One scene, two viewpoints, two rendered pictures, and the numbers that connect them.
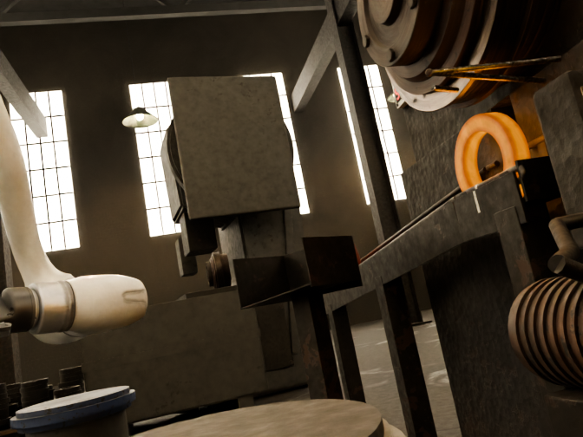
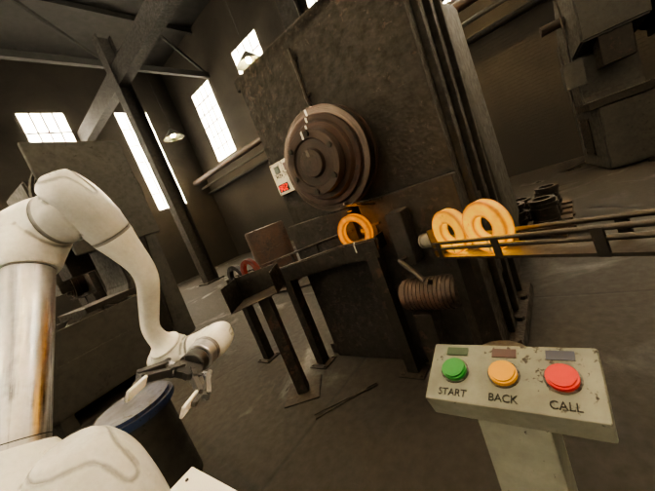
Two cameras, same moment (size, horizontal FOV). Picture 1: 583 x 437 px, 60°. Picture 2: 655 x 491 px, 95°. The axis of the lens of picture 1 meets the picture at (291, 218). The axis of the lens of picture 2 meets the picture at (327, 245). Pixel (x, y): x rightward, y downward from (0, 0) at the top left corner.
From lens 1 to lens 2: 73 cm
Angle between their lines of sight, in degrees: 41
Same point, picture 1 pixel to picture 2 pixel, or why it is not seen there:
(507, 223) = (371, 257)
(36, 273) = (163, 338)
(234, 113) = (92, 169)
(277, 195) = (141, 226)
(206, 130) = not seen: hidden behind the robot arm
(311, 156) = not seen: hidden behind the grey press
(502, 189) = (368, 245)
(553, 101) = (394, 220)
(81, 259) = not seen: outside the picture
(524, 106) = (365, 210)
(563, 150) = (397, 236)
